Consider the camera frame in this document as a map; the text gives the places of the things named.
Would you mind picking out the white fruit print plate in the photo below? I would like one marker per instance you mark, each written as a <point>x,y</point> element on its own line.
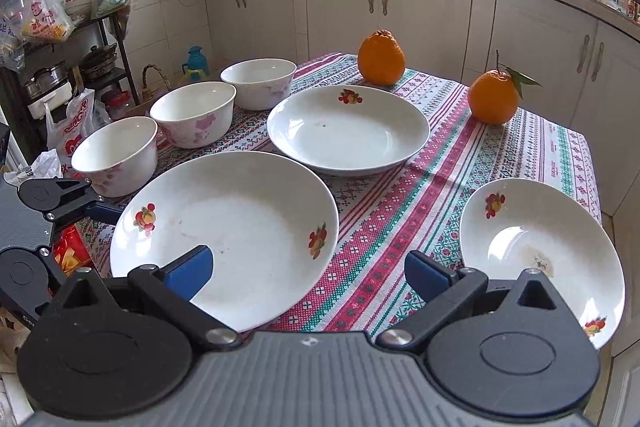
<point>350,132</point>
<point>240,217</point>
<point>540,227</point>

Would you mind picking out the red lid jar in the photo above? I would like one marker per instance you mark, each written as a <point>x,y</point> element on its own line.
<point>117,103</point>

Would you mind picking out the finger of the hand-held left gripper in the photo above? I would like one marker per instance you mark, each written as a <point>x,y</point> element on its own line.
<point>102,212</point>
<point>55,269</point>

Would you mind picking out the black metal shelf rack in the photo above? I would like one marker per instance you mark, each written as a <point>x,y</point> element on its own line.
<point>117,42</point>

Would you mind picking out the yellow printed plastic bag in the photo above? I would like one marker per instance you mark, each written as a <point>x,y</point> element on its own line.
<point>42,14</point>

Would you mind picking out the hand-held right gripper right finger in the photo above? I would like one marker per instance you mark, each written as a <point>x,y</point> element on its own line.
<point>425,274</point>

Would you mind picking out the red green patterned tablecloth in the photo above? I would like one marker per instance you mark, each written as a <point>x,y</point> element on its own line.
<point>400,207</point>

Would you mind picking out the dark cooking pot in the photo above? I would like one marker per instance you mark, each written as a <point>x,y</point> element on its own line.
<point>99,62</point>

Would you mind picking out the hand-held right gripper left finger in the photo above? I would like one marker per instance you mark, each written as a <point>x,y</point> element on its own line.
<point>192,269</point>

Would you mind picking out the orange with leaf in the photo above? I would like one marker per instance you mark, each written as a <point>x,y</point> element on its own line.
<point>492,99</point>

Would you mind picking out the red white plastic bag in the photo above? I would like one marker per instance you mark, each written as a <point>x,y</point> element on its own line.
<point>75,127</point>

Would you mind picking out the white pink floral bowl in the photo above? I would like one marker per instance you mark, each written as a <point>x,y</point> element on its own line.
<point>260,82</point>
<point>115,157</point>
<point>195,117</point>

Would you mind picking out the dark glass bottle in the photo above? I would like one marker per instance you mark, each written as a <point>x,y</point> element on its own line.
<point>634,2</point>

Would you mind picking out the teal thermos jug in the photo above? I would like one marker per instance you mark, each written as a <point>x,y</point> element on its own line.
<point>196,63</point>

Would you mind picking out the red yellow snack packet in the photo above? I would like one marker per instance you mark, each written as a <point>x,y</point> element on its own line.
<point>70,252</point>

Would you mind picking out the white electric steamer pot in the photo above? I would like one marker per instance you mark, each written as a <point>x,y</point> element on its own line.
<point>47,89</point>

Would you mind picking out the open brown cardboard box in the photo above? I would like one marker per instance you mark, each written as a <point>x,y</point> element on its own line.
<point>142,108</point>

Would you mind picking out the wicker basket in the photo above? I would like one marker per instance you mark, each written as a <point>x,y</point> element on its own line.
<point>150,92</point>

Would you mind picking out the bumpy orange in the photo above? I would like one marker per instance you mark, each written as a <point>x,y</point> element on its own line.
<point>381,59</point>

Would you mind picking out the clear plastic bag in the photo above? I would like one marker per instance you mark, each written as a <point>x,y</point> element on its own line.
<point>11,49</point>

